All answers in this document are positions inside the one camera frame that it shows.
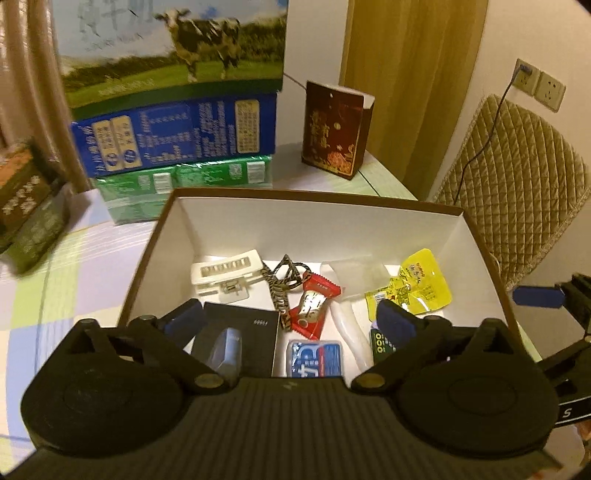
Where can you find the blue tissue pack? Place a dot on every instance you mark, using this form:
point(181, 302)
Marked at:
point(316, 357)

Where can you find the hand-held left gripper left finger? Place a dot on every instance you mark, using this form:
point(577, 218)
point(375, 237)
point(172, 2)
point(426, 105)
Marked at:
point(184, 318)

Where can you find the green drink pack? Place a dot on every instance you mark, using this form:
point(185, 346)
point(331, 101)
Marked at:
point(184, 184)

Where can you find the blue milk carton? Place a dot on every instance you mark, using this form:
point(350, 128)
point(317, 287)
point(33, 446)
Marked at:
point(184, 134)

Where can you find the wall socket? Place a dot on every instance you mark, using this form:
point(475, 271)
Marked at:
point(551, 91)
point(527, 76)

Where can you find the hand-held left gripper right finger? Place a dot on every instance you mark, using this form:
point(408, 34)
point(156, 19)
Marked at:
point(396, 323)

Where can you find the white toothbrush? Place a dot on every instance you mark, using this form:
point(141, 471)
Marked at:
point(353, 332)

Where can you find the white hair claw clip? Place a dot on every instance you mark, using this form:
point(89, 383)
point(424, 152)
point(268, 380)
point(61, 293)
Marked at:
point(226, 272)

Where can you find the yellow snack packet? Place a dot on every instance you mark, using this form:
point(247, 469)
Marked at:
point(422, 281)

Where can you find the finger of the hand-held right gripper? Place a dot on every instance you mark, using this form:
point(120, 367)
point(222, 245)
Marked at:
point(538, 296)
point(565, 360)

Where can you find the translucent plastic cup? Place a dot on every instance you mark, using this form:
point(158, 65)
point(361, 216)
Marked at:
point(355, 274)

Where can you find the beige curtain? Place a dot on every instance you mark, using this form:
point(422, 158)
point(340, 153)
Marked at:
point(27, 69)

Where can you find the red candy wrapper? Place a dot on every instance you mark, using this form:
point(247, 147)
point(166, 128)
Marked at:
point(314, 304)

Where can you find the golden curtain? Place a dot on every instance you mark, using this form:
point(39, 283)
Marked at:
point(411, 83)

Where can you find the chair with quilted cover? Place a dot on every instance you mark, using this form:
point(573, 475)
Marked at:
point(521, 184)

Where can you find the black noodle container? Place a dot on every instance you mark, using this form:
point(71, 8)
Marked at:
point(27, 212)

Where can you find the black shaver box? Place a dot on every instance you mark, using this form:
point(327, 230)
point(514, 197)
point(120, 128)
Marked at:
point(249, 332)

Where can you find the cow print milk carton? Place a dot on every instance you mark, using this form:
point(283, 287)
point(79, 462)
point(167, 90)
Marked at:
point(175, 55)

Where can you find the green lip salve card pack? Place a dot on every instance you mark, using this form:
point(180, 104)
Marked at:
point(381, 346)

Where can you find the dark red gift box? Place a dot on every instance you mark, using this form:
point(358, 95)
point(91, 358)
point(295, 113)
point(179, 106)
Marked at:
point(334, 134)

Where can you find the brown cardboard box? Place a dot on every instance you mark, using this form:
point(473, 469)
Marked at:
point(323, 226)

